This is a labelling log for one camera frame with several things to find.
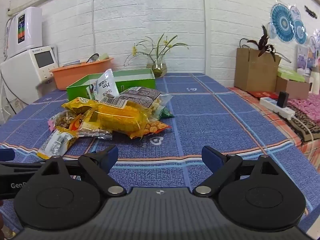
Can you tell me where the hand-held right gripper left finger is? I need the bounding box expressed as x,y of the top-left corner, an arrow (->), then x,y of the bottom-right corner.
32,145 -> 127,197

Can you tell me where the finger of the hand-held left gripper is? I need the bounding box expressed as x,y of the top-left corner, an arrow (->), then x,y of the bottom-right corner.
0,148 -> 45,171

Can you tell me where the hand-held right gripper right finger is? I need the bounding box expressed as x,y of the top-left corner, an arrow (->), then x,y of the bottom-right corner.
192,145 -> 288,197

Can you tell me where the yellow corn snack packet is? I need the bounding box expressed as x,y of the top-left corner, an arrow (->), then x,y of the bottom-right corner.
86,101 -> 150,137

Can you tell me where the small yellow snack packet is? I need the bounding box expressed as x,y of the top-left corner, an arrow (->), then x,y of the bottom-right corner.
37,129 -> 78,160

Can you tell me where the clear packet of orange nuts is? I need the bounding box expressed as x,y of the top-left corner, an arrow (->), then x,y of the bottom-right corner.
130,119 -> 173,140

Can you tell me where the yellow packet with brown print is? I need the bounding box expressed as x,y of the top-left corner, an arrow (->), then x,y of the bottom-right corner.
62,97 -> 98,115

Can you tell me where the clear seed packet pink edge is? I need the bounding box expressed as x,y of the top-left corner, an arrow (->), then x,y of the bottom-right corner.
47,110 -> 78,132

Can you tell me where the dark brown chip packet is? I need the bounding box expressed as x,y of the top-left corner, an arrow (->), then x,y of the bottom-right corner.
100,86 -> 173,117

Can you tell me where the white snack packet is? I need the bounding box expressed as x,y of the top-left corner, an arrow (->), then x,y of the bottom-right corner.
86,69 -> 121,101

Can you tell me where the green cardboard box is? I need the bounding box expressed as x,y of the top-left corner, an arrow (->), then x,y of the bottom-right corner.
66,68 -> 156,101

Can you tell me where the blue checked tablecloth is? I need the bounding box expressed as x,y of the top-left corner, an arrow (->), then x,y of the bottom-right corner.
0,73 -> 320,233

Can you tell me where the green pea packet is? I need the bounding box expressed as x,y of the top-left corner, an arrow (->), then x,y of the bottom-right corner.
160,107 -> 175,119

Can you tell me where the orange plaid cloth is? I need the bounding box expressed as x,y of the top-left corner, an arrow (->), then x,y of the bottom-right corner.
226,87 -> 320,171

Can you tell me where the white power strip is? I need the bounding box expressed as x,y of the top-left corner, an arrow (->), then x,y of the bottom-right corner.
259,96 -> 296,120

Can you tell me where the red booklet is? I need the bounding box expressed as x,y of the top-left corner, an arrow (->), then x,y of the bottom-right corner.
247,90 -> 279,101

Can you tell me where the white appliance with screen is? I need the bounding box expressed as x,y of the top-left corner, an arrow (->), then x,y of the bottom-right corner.
0,44 -> 58,105

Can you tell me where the orange plastic basin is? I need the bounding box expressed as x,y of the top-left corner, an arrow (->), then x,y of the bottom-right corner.
50,57 -> 115,90

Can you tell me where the black power adapter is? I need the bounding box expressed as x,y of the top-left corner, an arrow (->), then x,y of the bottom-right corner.
276,91 -> 290,108

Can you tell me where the brown cardboard box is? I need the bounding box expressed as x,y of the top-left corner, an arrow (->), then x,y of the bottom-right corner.
234,39 -> 282,93
275,76 -> 313,100

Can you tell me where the dark patterned cloth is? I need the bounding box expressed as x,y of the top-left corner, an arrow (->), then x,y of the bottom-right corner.
285,110 -> 320,143

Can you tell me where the glass vase with orchid plant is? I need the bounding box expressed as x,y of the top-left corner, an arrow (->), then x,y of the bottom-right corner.
124,32 -> 190,78

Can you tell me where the pink knitted cloth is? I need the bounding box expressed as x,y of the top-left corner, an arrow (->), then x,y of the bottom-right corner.
287,94 -> 320,123

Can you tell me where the pale green flat box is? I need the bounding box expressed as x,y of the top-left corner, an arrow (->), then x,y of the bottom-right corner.
277,67 -> 306,83

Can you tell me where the dark purple leafy plant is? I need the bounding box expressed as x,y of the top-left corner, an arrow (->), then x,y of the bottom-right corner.
239,25 -> 292,63

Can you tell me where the purple picture card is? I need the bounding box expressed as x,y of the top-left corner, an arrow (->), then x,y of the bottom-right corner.
297,44 -> 316,76

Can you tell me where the blue paper fan decoration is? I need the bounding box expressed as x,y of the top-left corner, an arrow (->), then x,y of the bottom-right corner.
267,3 -> 308,45

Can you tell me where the white power strip cable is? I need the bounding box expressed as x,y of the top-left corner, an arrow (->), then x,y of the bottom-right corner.
292,114 -> 318,141

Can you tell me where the white wall water purifier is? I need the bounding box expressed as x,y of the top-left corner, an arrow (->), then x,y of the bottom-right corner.
4,6 -> 43,58

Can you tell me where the white wall cable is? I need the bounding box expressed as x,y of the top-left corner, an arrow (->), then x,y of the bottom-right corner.
91,0 -> 97,53

